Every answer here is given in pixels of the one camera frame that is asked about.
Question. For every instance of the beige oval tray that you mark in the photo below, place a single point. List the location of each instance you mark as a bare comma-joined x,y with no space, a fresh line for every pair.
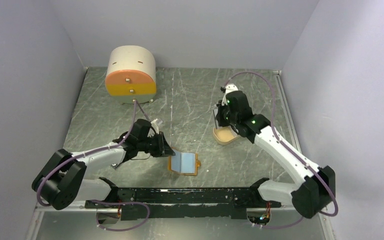
224,135

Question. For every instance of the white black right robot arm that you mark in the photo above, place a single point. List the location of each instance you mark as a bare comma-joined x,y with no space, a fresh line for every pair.
313,187

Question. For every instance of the beige orange drawer cabinet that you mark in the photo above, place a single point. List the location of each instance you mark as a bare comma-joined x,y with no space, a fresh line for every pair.
131,75

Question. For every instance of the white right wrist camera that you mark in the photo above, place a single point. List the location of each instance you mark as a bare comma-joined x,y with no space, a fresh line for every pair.
229,88

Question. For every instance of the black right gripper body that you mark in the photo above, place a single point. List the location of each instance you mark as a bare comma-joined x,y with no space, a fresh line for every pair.
224,115

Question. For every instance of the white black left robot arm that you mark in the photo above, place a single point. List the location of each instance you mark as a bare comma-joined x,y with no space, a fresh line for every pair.
68,177

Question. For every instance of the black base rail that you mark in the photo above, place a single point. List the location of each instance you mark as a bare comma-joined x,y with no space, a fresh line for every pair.
156,203

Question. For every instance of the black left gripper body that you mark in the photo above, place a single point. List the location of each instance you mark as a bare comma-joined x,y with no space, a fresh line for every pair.
155,145

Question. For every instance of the orange blue card holder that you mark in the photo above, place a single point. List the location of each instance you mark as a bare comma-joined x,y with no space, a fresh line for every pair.
184,163

